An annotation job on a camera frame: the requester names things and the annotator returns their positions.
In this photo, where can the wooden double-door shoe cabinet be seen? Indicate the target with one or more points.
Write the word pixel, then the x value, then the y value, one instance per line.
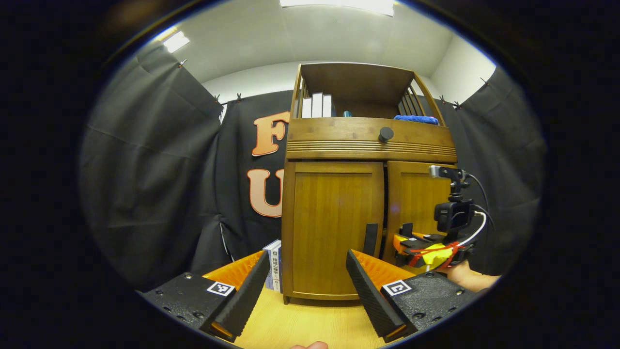
pixel 358 82

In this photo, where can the round black drawer knob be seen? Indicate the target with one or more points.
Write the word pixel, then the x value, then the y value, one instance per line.
pixel 386 134

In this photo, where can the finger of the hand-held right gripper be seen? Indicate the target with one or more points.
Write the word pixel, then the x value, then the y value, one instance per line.
pixel 404 244
pixel 431 237

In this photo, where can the blue folded towel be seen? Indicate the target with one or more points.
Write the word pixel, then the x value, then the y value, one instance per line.
pixel 416 119

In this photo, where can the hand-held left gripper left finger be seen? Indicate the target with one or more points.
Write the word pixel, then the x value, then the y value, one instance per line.
pixel 242 300

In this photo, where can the blue spine book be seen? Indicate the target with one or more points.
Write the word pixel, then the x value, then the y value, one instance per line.
pixel 280 271

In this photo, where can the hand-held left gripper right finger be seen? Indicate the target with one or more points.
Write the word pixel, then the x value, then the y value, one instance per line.
pixel 370 295

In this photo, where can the black backdrop cloth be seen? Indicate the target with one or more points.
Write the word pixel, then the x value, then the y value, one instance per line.
pixel 160 169

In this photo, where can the large ceiling light panel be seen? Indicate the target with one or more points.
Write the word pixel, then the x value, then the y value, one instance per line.
pixel 339 5

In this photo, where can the wooden ribbed drawer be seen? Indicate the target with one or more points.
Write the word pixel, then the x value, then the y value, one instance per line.
pixel 339 133

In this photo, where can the white paperback book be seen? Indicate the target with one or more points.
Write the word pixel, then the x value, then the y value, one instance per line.
pixel 272 264

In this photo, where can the small ceiling light panel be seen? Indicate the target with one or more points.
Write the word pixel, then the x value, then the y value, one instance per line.
pixel 176 41

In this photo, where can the wooden cabinet door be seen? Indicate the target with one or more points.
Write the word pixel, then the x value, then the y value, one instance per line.
pixel 329 223
pixel 411 198

